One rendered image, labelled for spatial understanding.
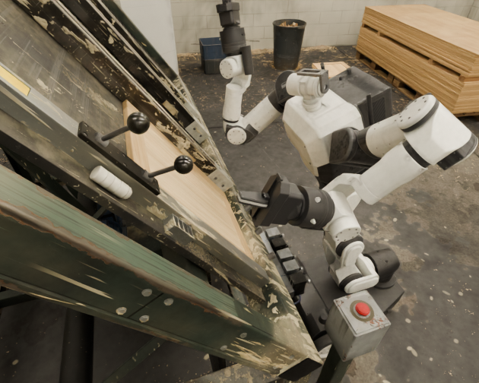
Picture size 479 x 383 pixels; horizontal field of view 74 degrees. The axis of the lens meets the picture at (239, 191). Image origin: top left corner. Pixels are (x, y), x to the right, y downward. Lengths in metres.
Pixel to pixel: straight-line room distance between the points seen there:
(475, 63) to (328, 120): 3.30
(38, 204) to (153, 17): 4.35
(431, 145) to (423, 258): 1.97
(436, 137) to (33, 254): 0.65
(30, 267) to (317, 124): 0.81
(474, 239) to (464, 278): 0.42
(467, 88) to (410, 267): 2.40
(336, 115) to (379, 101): 0.14
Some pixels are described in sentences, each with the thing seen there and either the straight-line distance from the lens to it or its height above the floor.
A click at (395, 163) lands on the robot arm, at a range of 0.69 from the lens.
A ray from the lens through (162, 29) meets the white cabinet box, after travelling 4.72.
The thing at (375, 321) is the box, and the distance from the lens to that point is 1.05.
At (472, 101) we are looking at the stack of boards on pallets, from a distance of 4.47.
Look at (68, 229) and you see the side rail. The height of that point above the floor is 1.52.
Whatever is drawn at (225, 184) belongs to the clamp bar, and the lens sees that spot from 1.37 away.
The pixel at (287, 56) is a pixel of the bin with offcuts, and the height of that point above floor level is 0.22.
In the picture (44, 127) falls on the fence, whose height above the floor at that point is 1.54.
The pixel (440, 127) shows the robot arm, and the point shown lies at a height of 1.51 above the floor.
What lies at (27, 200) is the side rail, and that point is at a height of 1.56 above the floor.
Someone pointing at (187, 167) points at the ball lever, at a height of 1.44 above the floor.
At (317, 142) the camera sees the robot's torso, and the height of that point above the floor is 1.28.
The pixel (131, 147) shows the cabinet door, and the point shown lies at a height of 1.36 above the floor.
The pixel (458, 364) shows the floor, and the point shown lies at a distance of 2.25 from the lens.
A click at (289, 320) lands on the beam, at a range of 1.02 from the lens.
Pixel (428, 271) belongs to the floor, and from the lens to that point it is 2.55.
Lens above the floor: 1.79
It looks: 40 degrees down
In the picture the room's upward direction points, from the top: straight up
